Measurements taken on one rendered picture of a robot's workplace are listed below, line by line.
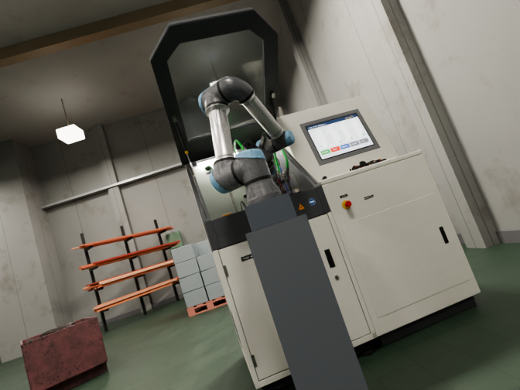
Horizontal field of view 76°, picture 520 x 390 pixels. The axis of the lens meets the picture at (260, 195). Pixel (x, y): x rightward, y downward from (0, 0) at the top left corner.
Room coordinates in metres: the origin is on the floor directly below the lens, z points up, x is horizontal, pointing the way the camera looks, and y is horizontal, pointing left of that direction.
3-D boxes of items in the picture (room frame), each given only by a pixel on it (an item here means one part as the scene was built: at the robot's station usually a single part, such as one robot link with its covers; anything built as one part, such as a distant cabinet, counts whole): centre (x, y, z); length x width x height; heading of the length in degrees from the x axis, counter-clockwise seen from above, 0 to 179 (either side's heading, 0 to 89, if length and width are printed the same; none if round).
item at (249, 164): (1.35, -0.01, 1.07); 0.13 x 0.12 x 0.14; 60
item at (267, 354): (1.83, -0.01, 0.44); 0.65 x 0.02 x 0.68; 102
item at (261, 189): (1.35, -0.01, 0.95); 0.15 x 0.15 x 0.10
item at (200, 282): (6.03, 1.37, 0.55); 1.12 x 0.74 x 1.11; 4
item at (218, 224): (1.85, -0.01, 0.87); 0.62 x 0.04 x 0.16; 102
